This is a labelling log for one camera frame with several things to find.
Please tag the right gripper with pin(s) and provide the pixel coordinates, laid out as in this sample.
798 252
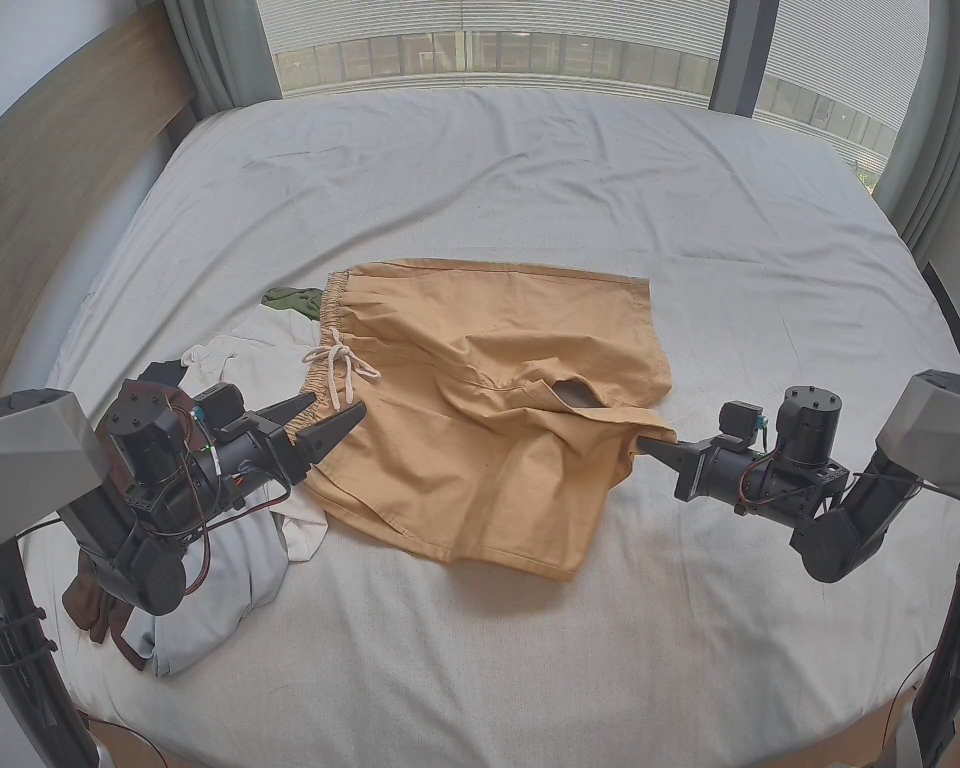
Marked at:
712 472

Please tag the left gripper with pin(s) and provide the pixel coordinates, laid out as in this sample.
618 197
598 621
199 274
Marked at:
247 457

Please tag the tan shorts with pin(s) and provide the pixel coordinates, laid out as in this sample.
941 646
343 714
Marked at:
487 412

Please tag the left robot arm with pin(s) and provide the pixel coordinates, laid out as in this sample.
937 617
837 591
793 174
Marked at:
45 450

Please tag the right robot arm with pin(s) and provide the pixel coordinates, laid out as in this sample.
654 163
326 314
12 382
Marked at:
847 540

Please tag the bed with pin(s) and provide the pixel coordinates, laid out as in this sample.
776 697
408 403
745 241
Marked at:
525 187

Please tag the white garment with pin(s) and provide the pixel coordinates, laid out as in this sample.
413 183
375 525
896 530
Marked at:
247 352

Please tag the green garment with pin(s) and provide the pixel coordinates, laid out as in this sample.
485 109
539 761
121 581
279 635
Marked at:
292 300

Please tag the black garment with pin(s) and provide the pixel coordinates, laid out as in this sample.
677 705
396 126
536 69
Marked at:
161 373

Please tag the pale grey garment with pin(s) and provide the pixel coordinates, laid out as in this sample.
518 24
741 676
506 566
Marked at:
225 592

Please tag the brown garment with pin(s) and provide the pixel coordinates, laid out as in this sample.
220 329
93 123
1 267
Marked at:
82 600

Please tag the grey-green curtain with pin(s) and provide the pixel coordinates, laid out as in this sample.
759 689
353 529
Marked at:
217 52
930 150

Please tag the window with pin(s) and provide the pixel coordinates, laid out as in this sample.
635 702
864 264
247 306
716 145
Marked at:
525 45

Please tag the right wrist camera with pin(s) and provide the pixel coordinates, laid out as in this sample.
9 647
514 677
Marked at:
739 420

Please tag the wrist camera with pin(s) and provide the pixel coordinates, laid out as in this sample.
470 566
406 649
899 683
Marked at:
221 405
739 420

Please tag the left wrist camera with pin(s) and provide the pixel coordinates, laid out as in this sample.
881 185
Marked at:
221 405

